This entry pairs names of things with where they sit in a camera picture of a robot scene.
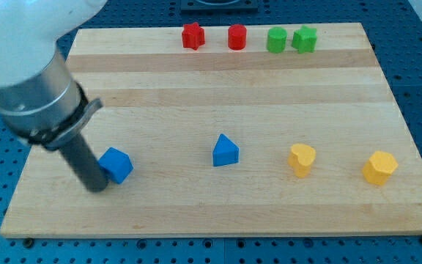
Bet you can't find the blue cube block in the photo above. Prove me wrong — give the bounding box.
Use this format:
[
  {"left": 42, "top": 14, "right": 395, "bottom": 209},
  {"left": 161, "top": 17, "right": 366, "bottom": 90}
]
[{"left": 98, "top": 147, "right": 134, "bottom": 184}]

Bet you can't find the yellow hexagon block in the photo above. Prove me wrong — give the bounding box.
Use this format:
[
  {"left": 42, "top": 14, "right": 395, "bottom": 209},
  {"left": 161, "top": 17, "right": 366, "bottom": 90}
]
[{"left": 361, "top": 150, "right": 399, "bottom": 186}]

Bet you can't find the yellow heart block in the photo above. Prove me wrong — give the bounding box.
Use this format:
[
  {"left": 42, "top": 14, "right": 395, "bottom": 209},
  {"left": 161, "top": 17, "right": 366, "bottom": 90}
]
[{"left": 287, "top": 143, "right": 317, "bottom": 178}]

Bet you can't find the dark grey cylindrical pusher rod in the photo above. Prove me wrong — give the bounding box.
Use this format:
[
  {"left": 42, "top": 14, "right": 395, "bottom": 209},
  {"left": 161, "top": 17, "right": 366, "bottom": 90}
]
[{"left": 59, "top": 134, "right": 108, "bottom": 193}]

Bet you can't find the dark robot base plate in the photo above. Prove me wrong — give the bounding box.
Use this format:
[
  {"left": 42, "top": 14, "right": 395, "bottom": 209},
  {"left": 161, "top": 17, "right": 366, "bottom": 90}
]
[{"left": 180, "top": 0, "right": 259, "bottom": 12}]

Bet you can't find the red cylinder block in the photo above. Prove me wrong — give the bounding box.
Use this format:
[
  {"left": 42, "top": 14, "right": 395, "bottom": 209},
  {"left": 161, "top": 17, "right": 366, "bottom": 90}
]
[{"left": 228, "top": 24, "right": 247, "bottom": 50}]

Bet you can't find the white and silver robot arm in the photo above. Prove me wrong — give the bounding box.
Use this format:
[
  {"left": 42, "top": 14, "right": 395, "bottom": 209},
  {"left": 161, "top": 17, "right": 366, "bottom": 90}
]
[{"left": 0, "top": 0, "right": 108, "bottom": 192}]

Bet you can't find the red star block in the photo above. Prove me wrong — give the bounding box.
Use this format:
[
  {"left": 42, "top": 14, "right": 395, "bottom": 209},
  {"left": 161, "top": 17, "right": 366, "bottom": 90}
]
[{"left": 182, "top": 22, "right": 206, "bottom": 50}]

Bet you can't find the green star block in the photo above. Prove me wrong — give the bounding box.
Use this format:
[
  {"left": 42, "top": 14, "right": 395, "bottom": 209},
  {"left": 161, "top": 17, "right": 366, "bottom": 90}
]
[{"left": 291, "top": 25, "right": 317, "bottom": 54}]

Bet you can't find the light wooden board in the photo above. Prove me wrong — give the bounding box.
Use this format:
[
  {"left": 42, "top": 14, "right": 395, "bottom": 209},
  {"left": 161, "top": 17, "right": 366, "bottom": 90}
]
[{"left": 0, "top": 23, "right": 422, "bottom": 238}]

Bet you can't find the green cylinder block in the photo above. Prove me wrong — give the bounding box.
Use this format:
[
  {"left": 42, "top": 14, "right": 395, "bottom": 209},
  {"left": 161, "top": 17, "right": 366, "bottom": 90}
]
[{"left": 267, "top": 26, "right": 287, "bottom": 54}]

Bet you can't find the blue triangle block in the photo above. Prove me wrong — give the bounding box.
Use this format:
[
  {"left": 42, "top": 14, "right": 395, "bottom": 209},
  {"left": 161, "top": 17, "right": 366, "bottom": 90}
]
[{"left": 212, "top": 133, "right": 240, "bottom": 166}]

